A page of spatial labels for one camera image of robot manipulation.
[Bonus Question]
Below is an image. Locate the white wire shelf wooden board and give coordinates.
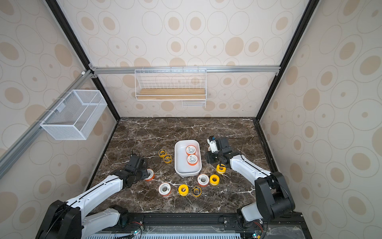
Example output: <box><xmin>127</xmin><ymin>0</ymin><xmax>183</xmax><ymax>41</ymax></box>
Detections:
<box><xmin>134</xmin><ymin>72</ymin><xmax>208</xmax><ymax>107</ymax></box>

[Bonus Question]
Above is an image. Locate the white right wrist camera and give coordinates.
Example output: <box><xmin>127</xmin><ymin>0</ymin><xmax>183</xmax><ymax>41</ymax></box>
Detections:
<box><xmin>207</xmin><ymin>136</ymin><xmax>218</xmax><ymax>153</ymax></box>

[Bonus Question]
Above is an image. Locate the aluminium rail back wall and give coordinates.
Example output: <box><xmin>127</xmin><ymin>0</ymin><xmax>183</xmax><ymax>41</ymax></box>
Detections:
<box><xmin>91</xmin><ymin>65</ymin><xmax>280</xmax><ymax>75</ymax></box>

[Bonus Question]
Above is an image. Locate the white wire mesh basket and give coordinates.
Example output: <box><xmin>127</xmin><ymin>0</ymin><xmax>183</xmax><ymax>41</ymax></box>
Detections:
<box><xmin>40</xmin><ymin>90</ymin><xmax>107</xmax><ymax>140</ymax></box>

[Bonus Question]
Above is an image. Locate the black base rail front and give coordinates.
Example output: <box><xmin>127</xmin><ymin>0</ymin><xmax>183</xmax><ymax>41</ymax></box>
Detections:
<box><xmin>119</xmin><ymin>212</ymin><xmax>312</xmax><ymax>239</ymax></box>

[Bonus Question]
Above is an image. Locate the aluminium rail wall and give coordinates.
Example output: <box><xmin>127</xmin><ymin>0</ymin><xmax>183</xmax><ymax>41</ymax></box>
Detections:
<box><xmin>91</xmin><ymin>65</ymin><xmax>280</xmax><ymax>75</ymax></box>
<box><xmin>1</xmin><ymin>70</ymin><xmax>92</xmax><ymax>178</ymax></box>

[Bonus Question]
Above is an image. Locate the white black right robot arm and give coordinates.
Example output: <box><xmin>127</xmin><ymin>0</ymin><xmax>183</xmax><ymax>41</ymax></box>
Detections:
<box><xmin>207</xmin><ymin>136</ymin><xmax>295</xmax><ymax>222</ymax></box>

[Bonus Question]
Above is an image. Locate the aluminium rail left wall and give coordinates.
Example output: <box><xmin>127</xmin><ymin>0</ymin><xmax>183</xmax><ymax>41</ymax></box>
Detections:
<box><xmin>1</xmin><ymin>70</ymin><xmax>92</xmax><ymax>178</ymax></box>

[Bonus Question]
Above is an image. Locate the white plastic storage box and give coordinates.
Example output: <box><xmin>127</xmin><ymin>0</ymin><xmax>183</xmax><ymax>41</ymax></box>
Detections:
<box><xmin>174</xmin><ymin>139</ymin><xmax>202</xmax><ymax>177</ymax></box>

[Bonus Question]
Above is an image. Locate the black corner frame post left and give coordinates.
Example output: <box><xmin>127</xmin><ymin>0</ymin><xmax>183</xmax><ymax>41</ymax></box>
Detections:
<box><xmin>45</xmin><ymin>0</ymin><xmax>120</xmax><ymax>122</ymax></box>

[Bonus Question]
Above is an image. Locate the black corner frame post right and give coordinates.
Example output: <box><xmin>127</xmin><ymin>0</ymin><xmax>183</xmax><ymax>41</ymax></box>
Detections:
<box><xmin>256</xmin><ymin>0</ymin><xmax>319</xmax><ymax>122</ymax></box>

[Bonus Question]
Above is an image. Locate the black corner frame post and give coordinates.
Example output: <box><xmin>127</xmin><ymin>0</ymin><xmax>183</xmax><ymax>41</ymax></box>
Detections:
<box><xmin>45</xmin><ymin>0</ymin><xmax>120</xmax><ymax>122</ymax></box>
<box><xmin>256</xmin><ymin>0</ymin><xmax>319</xmax><ymax>122</ymax></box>

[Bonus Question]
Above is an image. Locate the orange white tape roll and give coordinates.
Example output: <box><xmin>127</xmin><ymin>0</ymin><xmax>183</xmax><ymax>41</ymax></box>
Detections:
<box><xmin>144</xmin><ymin>169</ymin><xmax>155</xmax><ymax>181</ymax></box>
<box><xmin>187</xmin><ymin>154</ymin><xmax>198</xmax><ymax>166</ymax></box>
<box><xmin>158</xmin><ymin>182</ymin><xmax>171</xmax><ymax>197</ymax></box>
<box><xmin>186</xmin><ymin>145</ymin><xmax>197</xmax><ymax>155</ymax></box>
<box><xmin>197</xmin><ymin>174</ymin><xmax>210</xmax><ymax>187</ymax></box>

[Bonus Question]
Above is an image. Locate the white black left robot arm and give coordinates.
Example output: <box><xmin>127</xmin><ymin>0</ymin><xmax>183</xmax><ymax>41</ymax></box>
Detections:
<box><xmin>36</xmin><ymin>153</ymin><xmax>154</xmax><ymax>239</ymax></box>

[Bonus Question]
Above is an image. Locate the yellow tape roll navy label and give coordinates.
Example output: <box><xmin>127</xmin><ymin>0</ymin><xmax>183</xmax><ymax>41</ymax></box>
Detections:
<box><xmin>158</xmin><ymin>149</ymin><xmax>167</xmax><ymax>158</ymax></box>
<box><xmin>192</xmin><ymin>186</ymin><xmax>202</xmax><ymax>197</ymax></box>
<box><xmin>163</xmin><ymin>154</ymin><xmax>173</xmax><ymax>164</ymax></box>

